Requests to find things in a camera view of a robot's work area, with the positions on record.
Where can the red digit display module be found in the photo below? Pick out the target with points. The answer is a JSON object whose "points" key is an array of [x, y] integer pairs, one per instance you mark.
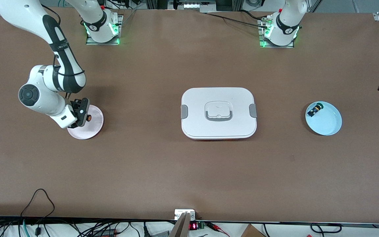
{"points": [[192, 226]]}

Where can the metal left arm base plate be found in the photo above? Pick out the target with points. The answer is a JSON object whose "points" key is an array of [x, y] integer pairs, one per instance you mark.
{"points": [[262, 33]]}

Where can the green push-button switch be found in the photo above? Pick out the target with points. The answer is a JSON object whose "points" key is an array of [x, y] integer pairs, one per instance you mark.
{"points": [[315, 109]]}

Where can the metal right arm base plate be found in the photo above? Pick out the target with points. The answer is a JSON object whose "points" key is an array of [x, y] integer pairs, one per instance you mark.
{"points": [[118, 23]]}

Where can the light blue round plate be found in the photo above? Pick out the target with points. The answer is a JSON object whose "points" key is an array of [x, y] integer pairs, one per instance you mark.
{"points": [[326, 121]]}

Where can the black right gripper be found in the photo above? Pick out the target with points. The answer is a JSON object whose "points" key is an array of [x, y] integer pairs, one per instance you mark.
{"points": [[75, 106]]}

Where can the white lidded container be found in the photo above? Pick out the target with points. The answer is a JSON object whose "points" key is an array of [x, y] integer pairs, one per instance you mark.
{"points": [[218, 125]]}

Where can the red clip leads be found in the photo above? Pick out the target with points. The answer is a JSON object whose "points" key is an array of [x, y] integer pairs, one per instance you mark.
{"points": [[217, 227]]}

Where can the brown cardboard piece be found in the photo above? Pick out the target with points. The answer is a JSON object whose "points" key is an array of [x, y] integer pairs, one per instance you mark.
{"points": [[252, 231]]}

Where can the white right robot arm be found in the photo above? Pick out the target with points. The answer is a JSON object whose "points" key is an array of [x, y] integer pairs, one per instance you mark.
{"points": [[41, 95]]}

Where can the black power adapter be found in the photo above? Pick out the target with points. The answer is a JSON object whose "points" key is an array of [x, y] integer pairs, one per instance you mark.
{"points": [[105, 232]]}

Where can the pink round plate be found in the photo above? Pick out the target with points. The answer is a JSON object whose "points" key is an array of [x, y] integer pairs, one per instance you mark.
{"points": [[94, 126]]}

